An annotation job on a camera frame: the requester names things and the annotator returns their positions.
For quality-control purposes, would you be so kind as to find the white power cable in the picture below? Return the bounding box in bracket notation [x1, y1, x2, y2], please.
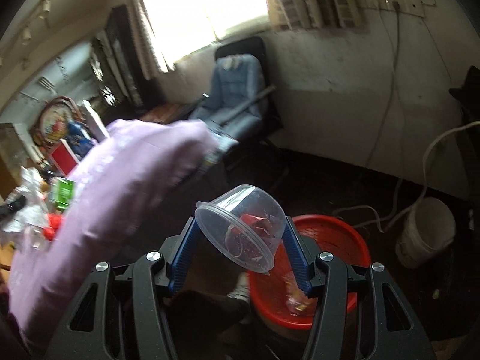
[333, 120, 480, 233]

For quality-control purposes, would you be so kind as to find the grey sneaker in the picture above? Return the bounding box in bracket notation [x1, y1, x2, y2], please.
[227, 272, 251, 303]

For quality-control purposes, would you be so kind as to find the purple tablecloth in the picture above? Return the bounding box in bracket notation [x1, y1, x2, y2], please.
[8, 119, 217, 353]

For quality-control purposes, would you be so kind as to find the black power cable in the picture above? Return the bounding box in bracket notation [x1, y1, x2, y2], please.
[365, 3, 402, 168]

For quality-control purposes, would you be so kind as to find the pink candy wrapper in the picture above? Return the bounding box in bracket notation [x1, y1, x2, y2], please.
[283, 272, 317, 316]

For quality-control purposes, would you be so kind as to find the round decorative plate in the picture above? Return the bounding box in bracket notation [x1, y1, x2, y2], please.
[29, 96, 85, 148]

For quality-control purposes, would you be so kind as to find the green packet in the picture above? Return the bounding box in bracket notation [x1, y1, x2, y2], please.
[49, 177, 75, 211]

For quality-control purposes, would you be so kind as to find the clear plastic container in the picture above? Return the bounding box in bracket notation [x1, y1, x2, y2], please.
[194, 184, 287, 274]

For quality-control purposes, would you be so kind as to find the white plastic bucket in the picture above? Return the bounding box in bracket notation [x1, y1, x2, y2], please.
[395, 197, 456, 268]

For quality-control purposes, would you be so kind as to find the red mesh trash basket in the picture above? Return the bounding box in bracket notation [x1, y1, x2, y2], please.
[249, 214, 371, 333]

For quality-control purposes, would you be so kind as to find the wall power strip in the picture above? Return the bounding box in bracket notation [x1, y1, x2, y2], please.
[358, 0, 425, 18]

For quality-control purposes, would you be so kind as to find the light blue chair cushion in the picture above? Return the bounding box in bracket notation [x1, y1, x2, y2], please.
[189, 54, 268, 141]

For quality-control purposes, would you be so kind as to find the red box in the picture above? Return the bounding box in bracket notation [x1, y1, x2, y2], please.
[49, 139, 80, 176]

